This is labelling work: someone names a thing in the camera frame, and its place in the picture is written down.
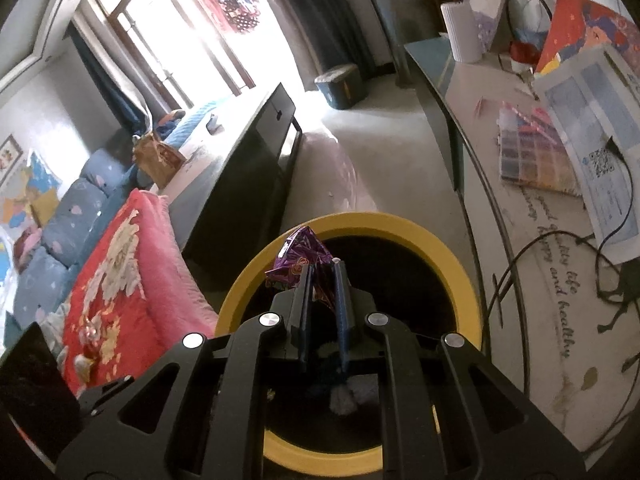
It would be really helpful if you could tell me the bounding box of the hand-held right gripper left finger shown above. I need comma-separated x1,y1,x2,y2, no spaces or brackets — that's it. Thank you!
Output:
55,262,317,480

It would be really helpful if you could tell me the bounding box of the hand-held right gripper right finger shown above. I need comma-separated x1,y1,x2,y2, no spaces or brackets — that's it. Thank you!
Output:
332,258,587,480

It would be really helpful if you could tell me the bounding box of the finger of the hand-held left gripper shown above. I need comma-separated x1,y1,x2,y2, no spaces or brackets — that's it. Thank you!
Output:
77,374,136,419

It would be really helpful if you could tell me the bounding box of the purple foil wrapper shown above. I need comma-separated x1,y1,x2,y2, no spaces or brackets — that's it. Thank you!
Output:
263,224,341,312

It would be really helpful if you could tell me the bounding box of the white plastic bag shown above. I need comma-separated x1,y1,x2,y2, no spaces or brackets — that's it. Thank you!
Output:
329,374,382,417

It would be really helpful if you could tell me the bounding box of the yellow rimmed trash bin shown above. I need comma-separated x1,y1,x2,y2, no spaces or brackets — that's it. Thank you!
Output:
214,212,486,476

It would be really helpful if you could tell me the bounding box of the light blue crumpled cloth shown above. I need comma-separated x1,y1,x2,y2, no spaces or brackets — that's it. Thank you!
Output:
37,304,69,362

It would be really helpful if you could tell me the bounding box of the red floral blanket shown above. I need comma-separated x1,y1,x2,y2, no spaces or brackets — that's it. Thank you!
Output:
62,189,221,397

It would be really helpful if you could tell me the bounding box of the world map poster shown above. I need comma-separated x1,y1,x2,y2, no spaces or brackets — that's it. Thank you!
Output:
0,230,14,282

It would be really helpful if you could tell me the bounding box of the pink clothes pile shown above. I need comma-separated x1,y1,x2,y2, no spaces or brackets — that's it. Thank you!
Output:
12,224,44,262

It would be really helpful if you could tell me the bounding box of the black coffee table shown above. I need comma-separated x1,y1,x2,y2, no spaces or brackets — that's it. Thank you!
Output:
149,81,305,262

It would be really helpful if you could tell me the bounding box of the blue patterned sofa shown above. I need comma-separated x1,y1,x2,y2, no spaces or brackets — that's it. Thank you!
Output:
5,102,221,332

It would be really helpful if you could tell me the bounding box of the glass top desk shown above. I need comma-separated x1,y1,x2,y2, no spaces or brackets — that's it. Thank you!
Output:
403,34,640,462

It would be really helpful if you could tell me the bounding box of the colourful map poster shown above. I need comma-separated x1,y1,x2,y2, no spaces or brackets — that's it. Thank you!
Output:
4,151,57,231

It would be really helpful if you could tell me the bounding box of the brown paper bag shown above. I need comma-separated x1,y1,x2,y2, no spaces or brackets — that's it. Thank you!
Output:
130,130,187,187

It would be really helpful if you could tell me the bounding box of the blue storage box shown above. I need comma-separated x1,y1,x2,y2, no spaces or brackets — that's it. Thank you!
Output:
313,63,364,110

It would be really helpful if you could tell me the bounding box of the colourful bead organizer box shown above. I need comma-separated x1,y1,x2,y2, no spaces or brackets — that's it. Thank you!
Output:
497,101,584,197

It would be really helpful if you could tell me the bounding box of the dark grey curtain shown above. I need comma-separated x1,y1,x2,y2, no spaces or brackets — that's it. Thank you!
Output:
259,0,387,82

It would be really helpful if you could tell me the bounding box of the dark blue curtain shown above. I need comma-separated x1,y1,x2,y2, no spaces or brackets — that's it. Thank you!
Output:
64,24,152,129

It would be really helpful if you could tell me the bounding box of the grey standing air conditioner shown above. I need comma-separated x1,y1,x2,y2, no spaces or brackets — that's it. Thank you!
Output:
367,0,442,87

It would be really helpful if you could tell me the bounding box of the white paper roll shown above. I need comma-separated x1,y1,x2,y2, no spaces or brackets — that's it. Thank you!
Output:
439,0,484,64

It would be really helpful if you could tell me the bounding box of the white printed paper sheet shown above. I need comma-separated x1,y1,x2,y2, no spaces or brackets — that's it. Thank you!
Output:
532,42,640,264

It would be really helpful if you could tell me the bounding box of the wooden framed glass door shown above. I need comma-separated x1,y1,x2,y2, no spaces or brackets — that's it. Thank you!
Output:
72,0,282,112

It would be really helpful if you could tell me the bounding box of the white printed box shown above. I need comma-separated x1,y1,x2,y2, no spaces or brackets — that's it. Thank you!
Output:
469,0,512,54

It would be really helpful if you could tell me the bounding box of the framed wall picture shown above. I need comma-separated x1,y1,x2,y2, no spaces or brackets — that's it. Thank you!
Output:
0,134,24,177

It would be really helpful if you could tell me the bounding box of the black cable with plug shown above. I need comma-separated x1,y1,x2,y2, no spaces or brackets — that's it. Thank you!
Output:
487,134,634,322

